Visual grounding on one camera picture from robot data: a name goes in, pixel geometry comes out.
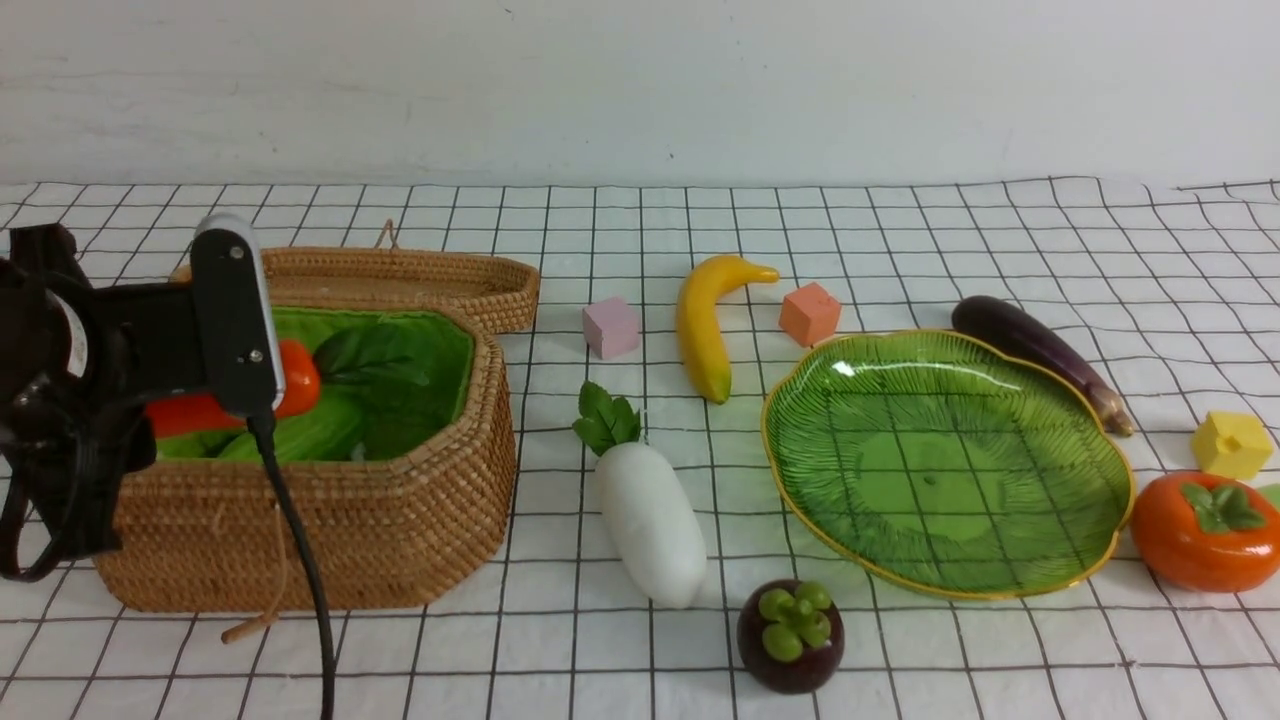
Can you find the white toy radish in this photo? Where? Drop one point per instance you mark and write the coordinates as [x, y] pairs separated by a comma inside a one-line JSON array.
[[646, 511]]

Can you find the purple toy mangosteen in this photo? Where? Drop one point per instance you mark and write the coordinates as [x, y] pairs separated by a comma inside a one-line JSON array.
[[791, 636]]

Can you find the orange toy carrot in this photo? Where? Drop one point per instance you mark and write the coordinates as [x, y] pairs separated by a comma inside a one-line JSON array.
[[355, 356]]

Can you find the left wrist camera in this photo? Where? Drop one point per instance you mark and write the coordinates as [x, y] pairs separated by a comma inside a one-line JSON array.
[[234, 319]]

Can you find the green toy cucumber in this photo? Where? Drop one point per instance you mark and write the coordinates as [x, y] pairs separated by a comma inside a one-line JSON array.
[[330, 432]]

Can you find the green glass leaf plate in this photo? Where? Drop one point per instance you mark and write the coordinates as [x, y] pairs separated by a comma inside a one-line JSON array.
[[941, 465]]

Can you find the white grid tablecloth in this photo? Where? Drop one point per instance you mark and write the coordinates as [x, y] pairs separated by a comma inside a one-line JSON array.
[[1172, 294]]

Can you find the purple toy eggplant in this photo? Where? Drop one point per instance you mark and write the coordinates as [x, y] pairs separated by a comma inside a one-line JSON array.
[[1015, 333]]

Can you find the pink foam cube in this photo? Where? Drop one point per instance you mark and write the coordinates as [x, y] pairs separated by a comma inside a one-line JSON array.
[[611, 328]]

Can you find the green foam cube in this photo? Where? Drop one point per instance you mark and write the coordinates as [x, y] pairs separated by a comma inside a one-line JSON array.
[[1272, 493]]

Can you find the yellow foam cube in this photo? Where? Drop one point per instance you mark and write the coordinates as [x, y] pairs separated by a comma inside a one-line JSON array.
[[1232, 445]]

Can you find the woven rattan basket green lining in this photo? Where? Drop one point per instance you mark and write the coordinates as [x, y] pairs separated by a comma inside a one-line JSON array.
[[422, 504]]

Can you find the yellow toy banana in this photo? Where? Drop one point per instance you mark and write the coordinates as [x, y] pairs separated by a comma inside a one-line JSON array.
[[702, 348]]

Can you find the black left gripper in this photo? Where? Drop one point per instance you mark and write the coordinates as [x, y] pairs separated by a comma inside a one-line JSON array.
[[79, 365]]

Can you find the orange toy persimmon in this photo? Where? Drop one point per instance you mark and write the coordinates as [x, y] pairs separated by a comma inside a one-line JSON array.
[[1206, 533]]

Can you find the woven rattan basket lid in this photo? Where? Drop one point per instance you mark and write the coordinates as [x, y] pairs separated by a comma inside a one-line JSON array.
[[499, 294]]

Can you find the orange foam cube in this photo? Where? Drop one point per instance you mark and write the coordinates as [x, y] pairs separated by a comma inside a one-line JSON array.
[[809, 315]]

